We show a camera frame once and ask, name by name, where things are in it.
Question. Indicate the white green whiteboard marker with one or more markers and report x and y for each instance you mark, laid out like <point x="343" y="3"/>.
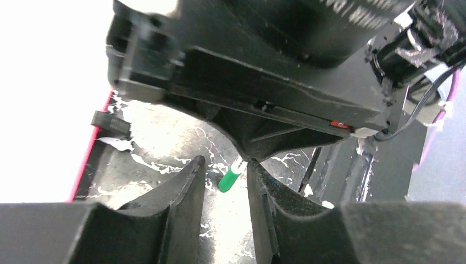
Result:
<point x="238" y="166"/>

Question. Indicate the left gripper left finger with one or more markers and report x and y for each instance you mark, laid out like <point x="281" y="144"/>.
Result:
<point x="160" y="226"/>

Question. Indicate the green marker cap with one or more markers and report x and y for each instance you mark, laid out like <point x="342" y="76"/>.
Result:
<point x="228" y="180"/>

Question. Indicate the black clip on whiteboard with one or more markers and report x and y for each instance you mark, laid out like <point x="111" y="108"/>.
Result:
<point x="111" y="123"/>

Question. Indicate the pink framed whiteboard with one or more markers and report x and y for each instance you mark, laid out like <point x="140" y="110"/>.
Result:
<point x="53" y="79"/>

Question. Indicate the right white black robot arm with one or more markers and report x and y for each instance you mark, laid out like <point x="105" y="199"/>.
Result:
<point x="424" y="35"/>

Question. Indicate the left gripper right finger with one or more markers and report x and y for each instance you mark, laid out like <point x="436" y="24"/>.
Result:
<point x="288" y="228"/>

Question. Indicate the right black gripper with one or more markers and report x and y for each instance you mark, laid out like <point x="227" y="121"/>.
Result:
<point x="305" y="63"/>

